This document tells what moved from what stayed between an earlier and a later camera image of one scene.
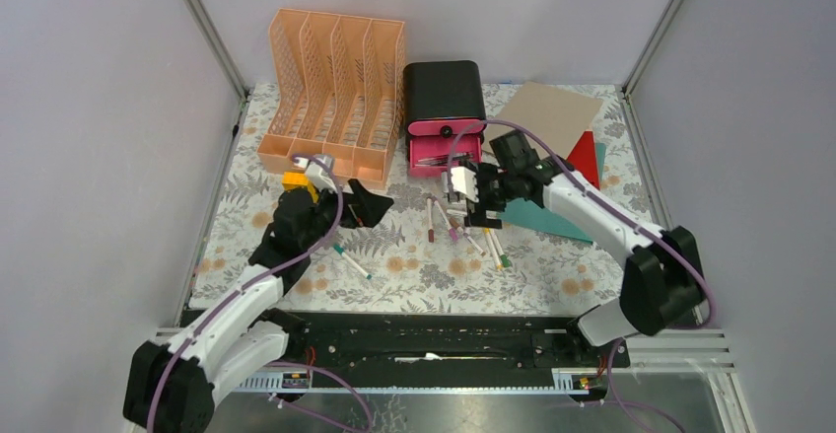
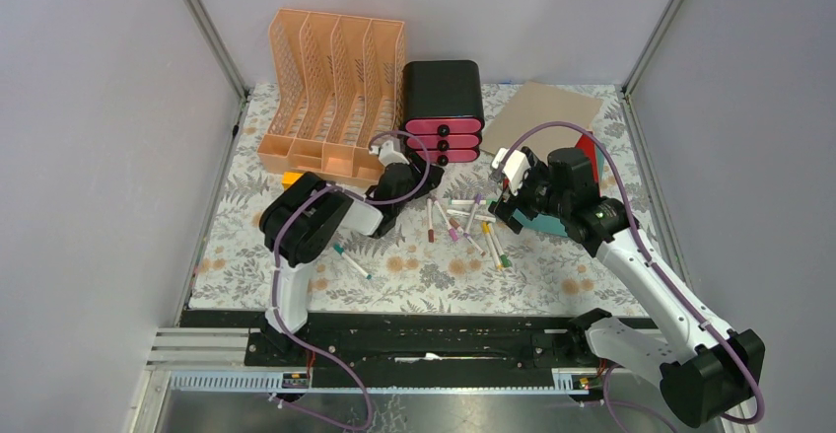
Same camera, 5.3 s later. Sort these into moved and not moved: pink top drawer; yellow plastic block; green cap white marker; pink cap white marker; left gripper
Moved: left gripper
Not moved: pink top drawer; green cap white marker; yellow plastic block; pink cap white marker
